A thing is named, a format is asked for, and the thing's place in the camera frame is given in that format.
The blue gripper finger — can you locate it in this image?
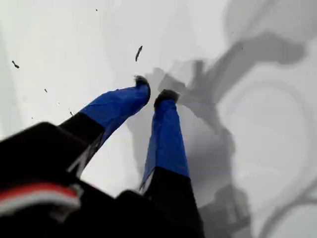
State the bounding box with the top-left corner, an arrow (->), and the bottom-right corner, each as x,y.
139,89 -> 206,238
58,75 -> 151,178

